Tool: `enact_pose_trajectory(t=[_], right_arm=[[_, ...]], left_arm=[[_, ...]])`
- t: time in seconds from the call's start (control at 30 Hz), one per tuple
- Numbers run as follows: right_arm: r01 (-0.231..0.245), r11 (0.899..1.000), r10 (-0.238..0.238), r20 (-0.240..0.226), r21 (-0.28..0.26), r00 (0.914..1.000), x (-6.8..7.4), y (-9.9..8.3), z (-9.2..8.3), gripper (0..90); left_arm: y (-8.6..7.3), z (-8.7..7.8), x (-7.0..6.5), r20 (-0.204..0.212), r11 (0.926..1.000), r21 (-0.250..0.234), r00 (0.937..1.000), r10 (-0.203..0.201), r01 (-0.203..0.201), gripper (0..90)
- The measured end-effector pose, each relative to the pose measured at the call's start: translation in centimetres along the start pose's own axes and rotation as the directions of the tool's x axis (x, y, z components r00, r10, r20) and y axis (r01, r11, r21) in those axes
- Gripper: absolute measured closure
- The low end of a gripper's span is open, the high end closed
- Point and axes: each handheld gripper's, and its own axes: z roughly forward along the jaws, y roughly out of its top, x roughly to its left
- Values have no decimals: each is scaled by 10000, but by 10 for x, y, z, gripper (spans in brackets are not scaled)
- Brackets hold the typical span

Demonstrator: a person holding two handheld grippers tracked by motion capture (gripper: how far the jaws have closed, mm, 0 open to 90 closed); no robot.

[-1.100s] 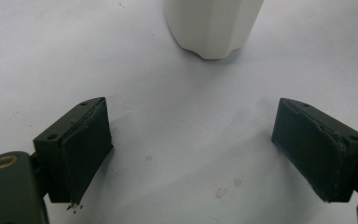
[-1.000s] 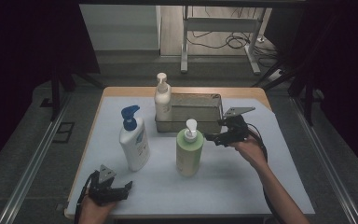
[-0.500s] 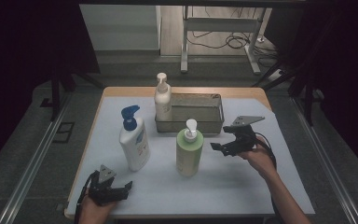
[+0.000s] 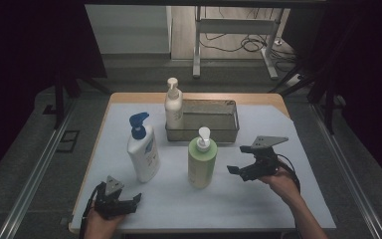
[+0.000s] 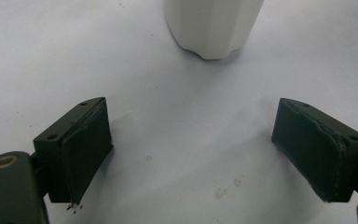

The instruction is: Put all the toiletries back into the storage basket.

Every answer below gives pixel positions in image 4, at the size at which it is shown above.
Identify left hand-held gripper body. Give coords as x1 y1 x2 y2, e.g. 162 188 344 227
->
94 174 128 220

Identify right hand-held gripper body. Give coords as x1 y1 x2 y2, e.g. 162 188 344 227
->
250 134 289 177

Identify green bottle with white pump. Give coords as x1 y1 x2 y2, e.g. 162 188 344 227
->
187 126 219 189

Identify white bottle with blue pump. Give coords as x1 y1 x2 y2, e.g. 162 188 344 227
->
126 112 161 183

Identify grey metal mesh basket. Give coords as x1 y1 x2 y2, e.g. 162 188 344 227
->
164 99 241 143

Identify cream pump bottle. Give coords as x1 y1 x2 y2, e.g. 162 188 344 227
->
164 77 184 130

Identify person's right hand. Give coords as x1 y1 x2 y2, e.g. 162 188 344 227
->
258 164 302 204

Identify person's left hand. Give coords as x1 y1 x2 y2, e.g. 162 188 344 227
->
85 207 127 239

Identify white table mat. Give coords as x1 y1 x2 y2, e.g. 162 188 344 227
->
70 103 336 232

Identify white power strip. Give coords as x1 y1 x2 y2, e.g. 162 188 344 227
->
286 74 304 88

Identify black stand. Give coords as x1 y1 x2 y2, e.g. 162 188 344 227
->
53 63 112 130
268 49 347 135

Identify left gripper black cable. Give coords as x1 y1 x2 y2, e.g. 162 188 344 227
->
79 183 106 239

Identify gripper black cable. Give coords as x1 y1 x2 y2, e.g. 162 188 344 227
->
79 183 106 239
276 153 302 194

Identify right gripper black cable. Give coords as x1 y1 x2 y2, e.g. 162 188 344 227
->
276 153 302 194

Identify aluminium floor rail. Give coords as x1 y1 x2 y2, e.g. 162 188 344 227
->
310 103 382 239
0 99 78 239

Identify black floor cables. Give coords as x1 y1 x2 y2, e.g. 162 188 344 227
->
200 6 297 73

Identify white desk frame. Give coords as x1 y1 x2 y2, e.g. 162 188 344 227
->
192 6 280 81

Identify white wall panel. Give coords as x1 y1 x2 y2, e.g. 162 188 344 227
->
84 4 173 56

